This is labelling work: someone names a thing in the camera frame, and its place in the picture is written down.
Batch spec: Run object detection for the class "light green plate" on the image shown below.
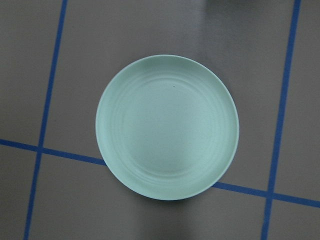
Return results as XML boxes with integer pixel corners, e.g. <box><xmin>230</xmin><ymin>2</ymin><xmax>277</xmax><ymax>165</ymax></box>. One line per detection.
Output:
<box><xmin>95</xmin><ymin>54</ymin><xmax>240</xmax><ymax>201</ymax></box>

